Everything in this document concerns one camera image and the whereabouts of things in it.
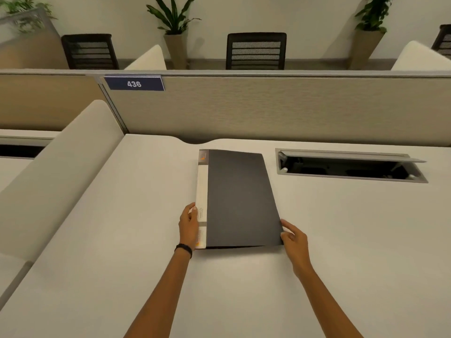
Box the person's right hand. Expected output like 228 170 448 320
280 218 314 278

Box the person's left hand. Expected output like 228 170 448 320
178 202 200 251

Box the black folder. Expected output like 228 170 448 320
194 149 285 250

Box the person's left forearm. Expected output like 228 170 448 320
123 246 193 338

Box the person's right forearm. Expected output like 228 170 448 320
297 265 364 338

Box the white rounded side divider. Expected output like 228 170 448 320
390 40 451 71
0 99 125 263
124 44 168 71

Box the wide beige partition panel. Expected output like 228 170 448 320
98 70 451 147

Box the blue number sign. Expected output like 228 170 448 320
103 76 165 92

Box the broad-leaf potted plant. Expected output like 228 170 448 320
146 0 202 70

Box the black mesh chair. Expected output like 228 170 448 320
61 34 120 70
431 24 451 61
225 32 288 70

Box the tan partition panel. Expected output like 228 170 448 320
0 69 106 132

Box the small-leaf potted plant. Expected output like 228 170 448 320
348 0 399 70

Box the glass-topped tan partition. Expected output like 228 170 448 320
0 7 70 70

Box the feathery green plant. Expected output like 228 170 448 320
0 0 57 32

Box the grey desk cable box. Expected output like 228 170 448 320
0 135 55 159
275 148 429 184

